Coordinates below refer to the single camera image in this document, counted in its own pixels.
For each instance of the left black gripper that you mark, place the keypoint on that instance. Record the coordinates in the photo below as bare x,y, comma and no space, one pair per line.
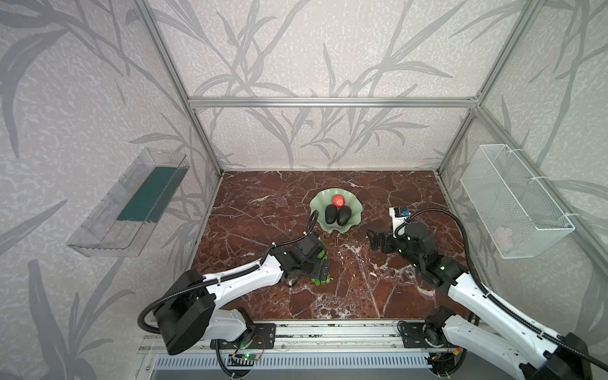
318,268

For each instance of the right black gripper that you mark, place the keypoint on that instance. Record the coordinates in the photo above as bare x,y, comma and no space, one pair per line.
389,242

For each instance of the green fake grape bunch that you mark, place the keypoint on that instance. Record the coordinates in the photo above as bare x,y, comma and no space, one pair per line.
320,275

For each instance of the dark fake avocado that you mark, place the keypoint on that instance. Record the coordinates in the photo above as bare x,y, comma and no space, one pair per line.
331,214
344,215

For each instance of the red fake apple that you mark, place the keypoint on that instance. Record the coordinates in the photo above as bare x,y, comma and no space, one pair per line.
338,201

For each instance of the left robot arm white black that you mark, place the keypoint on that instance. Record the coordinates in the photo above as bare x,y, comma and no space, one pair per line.
192,309

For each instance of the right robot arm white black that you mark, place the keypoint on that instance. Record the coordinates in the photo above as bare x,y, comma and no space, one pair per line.
568,360

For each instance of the light green scalloped fruit bowl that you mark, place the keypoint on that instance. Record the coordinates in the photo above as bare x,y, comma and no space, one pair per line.
324,198

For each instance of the green circuit board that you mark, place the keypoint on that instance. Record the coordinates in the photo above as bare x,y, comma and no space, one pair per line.
246,357

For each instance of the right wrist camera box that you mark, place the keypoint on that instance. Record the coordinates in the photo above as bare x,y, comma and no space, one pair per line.
399,215

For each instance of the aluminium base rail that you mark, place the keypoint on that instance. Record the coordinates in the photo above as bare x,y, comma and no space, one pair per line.
332,335

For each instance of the white wire mesh basket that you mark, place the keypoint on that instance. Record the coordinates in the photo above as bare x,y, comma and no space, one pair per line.
521,217

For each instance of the clear plastic wall tray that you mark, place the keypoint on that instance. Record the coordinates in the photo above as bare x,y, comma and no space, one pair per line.
125,219

